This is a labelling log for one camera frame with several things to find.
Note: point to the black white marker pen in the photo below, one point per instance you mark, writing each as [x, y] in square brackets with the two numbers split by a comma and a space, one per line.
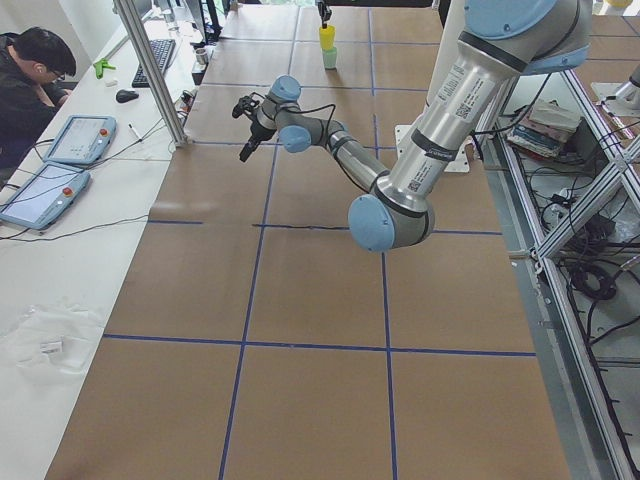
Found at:
[135, 132]

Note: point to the stack of books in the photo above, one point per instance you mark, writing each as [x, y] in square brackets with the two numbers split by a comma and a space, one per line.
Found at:
[545, 129]

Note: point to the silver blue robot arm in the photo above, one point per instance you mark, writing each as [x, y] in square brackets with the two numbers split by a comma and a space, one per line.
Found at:
[499, 41]

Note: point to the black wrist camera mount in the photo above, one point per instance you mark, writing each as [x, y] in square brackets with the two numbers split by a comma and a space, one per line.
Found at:
[246, 106]

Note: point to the black computer mouse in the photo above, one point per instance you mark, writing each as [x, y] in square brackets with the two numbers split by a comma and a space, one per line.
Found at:
[124, 96]

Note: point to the upper teach pendant tablet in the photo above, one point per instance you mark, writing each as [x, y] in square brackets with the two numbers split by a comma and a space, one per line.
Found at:
[82, 140]

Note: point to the clear plastic bag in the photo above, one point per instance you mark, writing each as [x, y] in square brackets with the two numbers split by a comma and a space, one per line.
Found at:
[52, 344]

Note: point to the light green plastic cup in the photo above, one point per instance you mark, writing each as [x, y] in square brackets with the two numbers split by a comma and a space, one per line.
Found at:
[329, 57]

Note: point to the lower teach pendant tablet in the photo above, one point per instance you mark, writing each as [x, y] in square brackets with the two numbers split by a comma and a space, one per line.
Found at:
[45, 196]

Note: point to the green plastic clamp tool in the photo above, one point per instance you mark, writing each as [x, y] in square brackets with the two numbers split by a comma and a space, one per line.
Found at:
[101, 66]

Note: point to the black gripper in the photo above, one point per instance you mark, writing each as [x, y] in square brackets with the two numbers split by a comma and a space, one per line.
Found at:
[257, 129]

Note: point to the black keyboard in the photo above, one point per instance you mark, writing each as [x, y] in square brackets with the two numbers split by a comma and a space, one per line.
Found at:
[162, 50]

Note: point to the yellow plastic cup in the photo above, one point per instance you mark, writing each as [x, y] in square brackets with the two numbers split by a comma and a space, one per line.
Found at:
[326, 37]

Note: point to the aluminium frame post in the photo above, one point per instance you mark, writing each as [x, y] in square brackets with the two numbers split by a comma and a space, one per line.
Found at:
[140, 41]

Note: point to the teach pendant tablet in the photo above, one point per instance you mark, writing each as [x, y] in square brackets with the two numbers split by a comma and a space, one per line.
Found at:
[82, 140]
[45, 196]

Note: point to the silver metal cup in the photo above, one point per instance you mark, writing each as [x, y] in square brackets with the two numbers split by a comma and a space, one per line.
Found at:
[202, 57]

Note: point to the seated man in black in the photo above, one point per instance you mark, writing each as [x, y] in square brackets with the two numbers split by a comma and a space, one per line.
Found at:
[32, 64]

